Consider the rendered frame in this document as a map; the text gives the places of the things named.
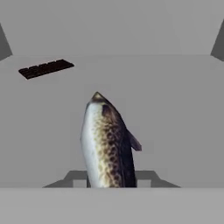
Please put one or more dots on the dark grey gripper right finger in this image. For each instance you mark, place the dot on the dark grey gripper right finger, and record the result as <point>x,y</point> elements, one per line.
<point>148,178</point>

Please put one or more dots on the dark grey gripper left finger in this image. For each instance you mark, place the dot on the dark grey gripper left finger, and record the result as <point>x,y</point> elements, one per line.
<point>74,178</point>

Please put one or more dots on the brown spotted fish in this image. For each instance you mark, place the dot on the brown spotted fish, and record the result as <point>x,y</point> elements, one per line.
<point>105,145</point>

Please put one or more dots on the dark chocolate bar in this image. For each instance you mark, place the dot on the dark chocolate bar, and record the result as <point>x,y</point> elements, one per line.
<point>45,68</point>

